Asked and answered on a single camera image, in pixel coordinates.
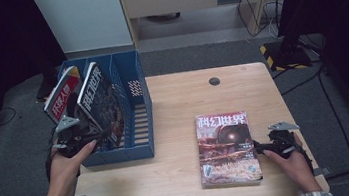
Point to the white cabinet panel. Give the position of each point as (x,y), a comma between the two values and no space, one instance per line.
(85,18)

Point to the black stand base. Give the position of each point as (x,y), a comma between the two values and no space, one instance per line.
(288,57)

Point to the blue plastic file rack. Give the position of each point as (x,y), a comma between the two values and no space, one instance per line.
(135,123)

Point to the dark blue illustrated magazine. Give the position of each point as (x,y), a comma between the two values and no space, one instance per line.
(102,100)

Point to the grey round table grommet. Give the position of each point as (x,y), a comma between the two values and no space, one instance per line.
(214,81)

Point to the dark stand base with tape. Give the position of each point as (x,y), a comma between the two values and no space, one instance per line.
(45,90)

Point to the magazine with portrait cover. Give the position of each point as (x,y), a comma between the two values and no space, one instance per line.
(60,102)

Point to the reddish brown illustrated magazine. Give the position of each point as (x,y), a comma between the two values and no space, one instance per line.
(227,152)

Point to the person's right hand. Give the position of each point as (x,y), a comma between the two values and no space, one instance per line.
(299,171)

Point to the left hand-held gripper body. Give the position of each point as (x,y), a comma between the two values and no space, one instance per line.
(73,140)

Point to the person's left hand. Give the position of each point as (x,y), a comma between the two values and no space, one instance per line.
(63,178)

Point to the yellow black hazard tape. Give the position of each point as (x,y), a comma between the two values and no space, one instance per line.
(263,50)

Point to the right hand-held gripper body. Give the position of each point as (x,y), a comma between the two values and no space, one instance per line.
(280,143)

